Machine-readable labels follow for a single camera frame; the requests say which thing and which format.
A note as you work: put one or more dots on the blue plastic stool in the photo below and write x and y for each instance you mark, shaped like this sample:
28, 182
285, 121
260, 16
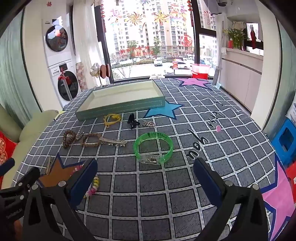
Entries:
277, 143

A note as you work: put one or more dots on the silver hair clip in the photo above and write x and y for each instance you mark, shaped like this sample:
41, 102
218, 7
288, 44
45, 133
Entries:
113, 141

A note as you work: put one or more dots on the red bucket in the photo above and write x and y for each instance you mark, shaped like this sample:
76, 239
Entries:
200, 76

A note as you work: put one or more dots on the red patterned cushion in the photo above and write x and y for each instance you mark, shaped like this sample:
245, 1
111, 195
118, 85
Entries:
5, 148

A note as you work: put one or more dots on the black hair claw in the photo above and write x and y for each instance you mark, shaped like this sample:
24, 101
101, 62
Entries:
132, 121

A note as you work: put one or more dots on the metal rod red tassel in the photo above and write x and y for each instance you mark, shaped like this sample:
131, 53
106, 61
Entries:
64, 83

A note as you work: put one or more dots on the grey checkered star blanket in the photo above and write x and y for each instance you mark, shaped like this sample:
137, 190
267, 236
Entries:
161, 185

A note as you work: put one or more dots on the red plastic stool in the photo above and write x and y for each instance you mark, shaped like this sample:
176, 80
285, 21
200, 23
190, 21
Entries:
291, 178

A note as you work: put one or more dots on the white washing machine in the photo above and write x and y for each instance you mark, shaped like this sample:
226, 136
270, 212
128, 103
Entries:
69, 85

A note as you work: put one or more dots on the small gold hair clip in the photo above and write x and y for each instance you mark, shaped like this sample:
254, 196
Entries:
49, 166

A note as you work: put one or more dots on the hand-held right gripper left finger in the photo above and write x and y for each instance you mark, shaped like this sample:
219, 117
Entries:
84, 180

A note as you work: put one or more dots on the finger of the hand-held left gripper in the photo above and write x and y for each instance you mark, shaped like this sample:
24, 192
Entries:
7, 165
29, 177

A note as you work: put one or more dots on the white low cabinet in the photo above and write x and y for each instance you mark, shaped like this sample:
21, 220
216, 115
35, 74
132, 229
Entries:
240, 71

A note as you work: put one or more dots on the white curtain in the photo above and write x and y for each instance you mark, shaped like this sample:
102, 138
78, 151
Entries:
86, 34

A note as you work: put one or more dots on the green potted plant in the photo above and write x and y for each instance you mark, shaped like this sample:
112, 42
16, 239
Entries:
235, 37

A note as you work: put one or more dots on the checkered pink white bag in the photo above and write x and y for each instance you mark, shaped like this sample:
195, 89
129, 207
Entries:
81, 76

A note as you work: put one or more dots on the white flower ornament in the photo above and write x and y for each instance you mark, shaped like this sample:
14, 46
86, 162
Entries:
95, 69

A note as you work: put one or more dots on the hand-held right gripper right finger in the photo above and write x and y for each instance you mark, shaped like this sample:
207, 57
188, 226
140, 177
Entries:
205, 183

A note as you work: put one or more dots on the light green sofa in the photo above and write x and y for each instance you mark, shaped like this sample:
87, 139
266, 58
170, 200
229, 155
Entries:
34, 122

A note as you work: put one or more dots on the white shoes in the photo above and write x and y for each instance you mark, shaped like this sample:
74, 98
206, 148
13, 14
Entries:
157, 76

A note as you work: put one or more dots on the red knot window ornament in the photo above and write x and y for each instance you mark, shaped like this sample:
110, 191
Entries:
190, 9

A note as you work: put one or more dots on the green rectangular tray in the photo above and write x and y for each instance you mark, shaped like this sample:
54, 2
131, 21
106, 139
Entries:
120, 95

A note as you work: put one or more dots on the red wall hanging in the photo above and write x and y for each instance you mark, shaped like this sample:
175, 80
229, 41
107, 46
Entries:
252, 36

